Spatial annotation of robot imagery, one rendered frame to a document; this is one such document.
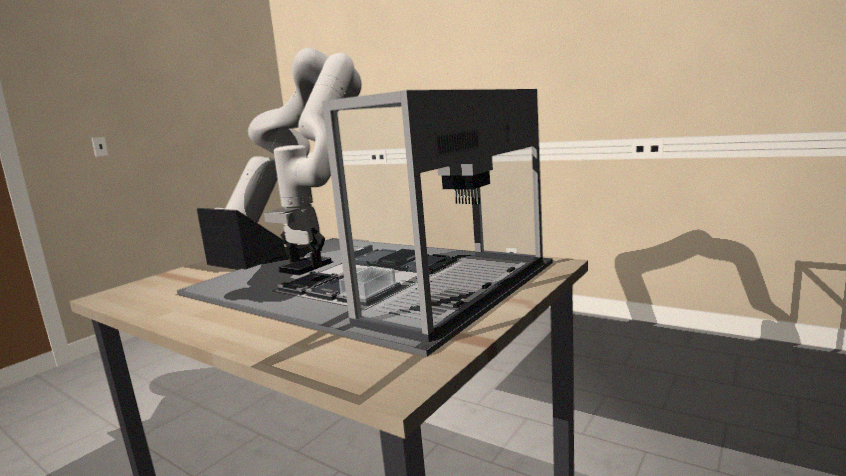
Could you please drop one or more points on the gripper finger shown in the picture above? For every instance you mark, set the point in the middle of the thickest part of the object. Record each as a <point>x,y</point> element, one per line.
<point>293,251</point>
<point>316,251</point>

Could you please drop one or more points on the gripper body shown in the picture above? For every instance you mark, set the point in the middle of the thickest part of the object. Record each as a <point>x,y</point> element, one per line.
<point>299,232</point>

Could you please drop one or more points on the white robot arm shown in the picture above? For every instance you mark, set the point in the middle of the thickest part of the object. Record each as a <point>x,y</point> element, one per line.
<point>317,78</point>

